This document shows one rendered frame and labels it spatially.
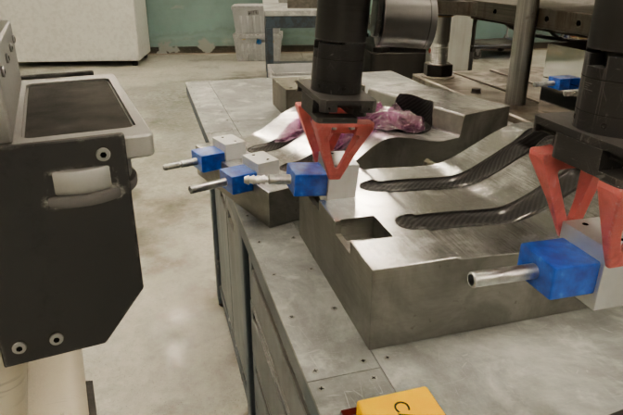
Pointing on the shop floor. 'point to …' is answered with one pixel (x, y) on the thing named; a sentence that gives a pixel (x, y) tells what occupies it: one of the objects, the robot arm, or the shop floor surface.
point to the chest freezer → (77, 19)
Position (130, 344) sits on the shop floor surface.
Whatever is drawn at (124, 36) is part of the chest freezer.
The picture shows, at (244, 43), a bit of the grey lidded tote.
